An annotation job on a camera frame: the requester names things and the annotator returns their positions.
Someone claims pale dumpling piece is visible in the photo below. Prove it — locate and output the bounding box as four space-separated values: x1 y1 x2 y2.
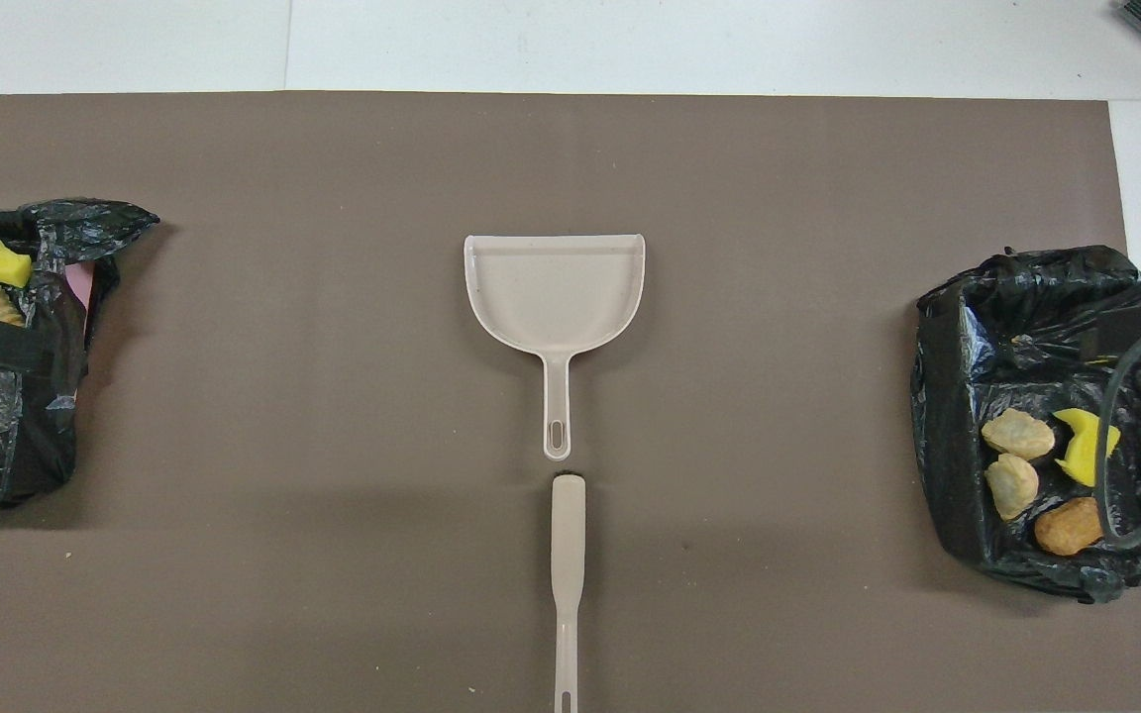
982 408 1057 461
985 453 1040 521

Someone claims pink plastic bin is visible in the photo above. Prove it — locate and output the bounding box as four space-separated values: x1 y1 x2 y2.
63 259 96 318

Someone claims notched yellow sponge piece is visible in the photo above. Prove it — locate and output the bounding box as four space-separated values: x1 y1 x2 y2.
1053 408 1121 487

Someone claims black bag lined bin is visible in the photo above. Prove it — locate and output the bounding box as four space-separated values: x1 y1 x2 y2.
910 245 1141 603

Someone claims beige plastic dustpan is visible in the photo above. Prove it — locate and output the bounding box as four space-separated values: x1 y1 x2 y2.
463 234 647 461

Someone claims beige hand brush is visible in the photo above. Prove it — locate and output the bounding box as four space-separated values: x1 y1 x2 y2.
550 473 587 713

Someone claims brown fried bread roll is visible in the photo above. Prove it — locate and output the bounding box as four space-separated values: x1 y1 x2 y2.
1034 497 1106 556

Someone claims brown table mat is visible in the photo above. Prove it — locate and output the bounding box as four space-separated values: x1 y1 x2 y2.
0 91 1141 713

